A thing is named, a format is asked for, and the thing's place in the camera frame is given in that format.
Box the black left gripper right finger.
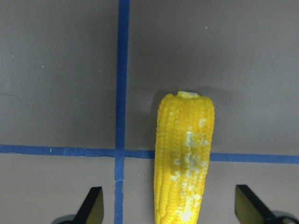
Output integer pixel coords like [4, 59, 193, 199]
[235, 184, 276, 224]

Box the yellow toy corn cob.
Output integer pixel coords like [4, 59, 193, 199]
[154, 91, 215, 224]

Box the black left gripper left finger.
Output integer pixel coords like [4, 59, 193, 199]
[72, 187, 104, 224]

